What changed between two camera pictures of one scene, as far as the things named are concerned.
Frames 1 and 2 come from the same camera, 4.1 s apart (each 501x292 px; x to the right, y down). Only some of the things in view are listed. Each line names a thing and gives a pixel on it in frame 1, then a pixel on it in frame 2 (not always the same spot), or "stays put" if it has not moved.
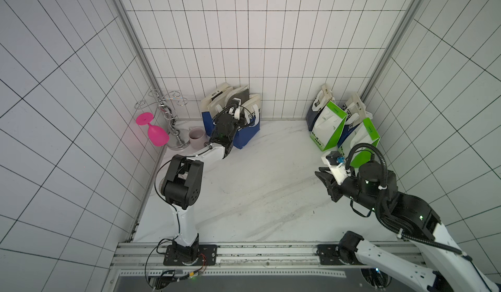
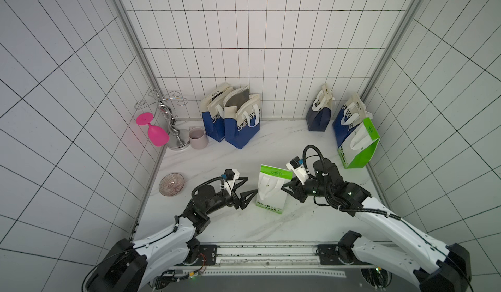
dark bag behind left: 323,98 stays put
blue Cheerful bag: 250,115 stays put
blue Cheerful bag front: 212,102 stays put
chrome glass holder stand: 179,139 stays put
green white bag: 329,126 to 271,196
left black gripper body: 241,124 to 232,199
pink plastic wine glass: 157,136 stays put
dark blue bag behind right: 355,111 stays put
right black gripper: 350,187 to 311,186
